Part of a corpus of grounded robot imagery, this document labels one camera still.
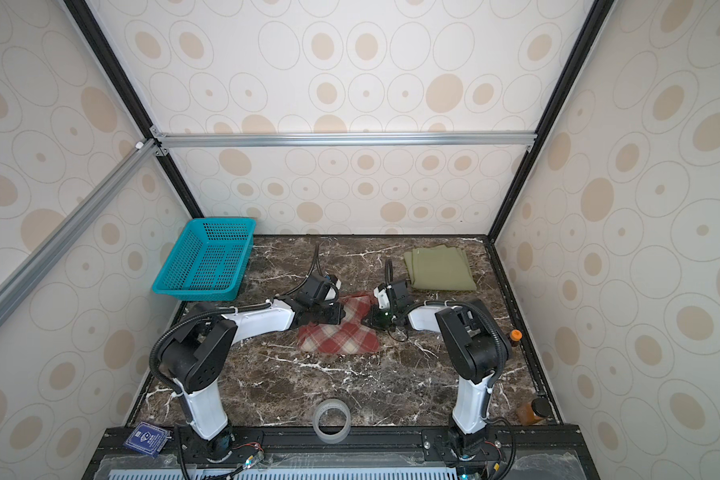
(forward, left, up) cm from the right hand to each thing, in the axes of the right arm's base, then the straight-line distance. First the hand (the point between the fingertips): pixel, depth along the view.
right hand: (364, 321), depth 96 cm
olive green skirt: (+21, -28, 0) cm, 35 cm away
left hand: (+1, +3, +6) cm, 7 cm away
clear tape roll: (-25, +9, +3) cm, 27 cm away
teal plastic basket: (+26, +58, +1) cm, 64 cm away
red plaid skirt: (-6, +4, +2) cm, 8 cm away
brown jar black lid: (-29, -41, +7) cm, 51 cm away
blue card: (-33, +53, +3) cm, 63 cm away
